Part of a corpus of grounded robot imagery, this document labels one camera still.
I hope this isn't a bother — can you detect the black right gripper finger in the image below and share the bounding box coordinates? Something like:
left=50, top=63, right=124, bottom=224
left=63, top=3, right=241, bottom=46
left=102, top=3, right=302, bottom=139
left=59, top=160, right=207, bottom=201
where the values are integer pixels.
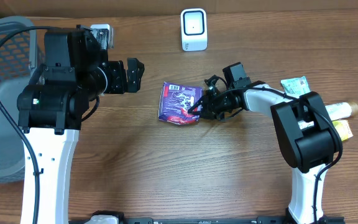
left=188, top=108, right=202, bottom=118
left=188, top=95, right=208, bottom=113

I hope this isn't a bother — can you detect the purple pad package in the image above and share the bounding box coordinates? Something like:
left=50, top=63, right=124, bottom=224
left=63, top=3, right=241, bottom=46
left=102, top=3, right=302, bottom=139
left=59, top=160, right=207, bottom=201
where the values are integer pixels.
left=158, top=82, right=203, bottom=125

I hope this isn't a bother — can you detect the teal wipes packet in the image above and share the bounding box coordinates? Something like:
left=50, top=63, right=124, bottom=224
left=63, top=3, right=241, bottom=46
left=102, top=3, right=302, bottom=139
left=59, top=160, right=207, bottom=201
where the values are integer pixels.
left=281, top=76, right=311, bottom=95

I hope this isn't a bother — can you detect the white tube gold cap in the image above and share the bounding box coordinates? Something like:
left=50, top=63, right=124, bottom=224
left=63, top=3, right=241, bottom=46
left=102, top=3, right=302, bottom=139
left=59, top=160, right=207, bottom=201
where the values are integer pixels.
left=296, top=100, right=358, bottom=130

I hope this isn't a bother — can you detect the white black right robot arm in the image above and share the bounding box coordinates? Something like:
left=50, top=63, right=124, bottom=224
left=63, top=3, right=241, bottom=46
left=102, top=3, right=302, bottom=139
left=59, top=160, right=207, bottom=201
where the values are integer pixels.
left=188, top=62, right=345, bottom=223

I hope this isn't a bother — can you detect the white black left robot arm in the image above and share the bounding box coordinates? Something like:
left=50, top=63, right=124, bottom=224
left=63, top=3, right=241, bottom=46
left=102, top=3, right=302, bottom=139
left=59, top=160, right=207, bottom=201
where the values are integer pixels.
left=17, top=24, right=144, bottom=223

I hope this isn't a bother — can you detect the white barcode scanner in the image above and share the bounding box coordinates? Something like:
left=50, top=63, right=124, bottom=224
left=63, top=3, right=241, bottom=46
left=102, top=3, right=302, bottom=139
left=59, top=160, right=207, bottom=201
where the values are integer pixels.
left=180, top=8, right=208, bottom=52

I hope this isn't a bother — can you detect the grey plastic mesh basket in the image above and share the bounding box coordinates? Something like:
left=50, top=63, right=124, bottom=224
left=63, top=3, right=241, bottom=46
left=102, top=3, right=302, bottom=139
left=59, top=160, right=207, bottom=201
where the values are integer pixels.
left=0, top=16, right=44, bottom=183

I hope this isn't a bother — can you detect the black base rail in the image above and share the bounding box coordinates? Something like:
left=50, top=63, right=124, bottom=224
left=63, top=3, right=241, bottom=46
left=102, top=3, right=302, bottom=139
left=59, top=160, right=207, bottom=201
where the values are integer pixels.
left=70, top=210, right=346, bottom=224

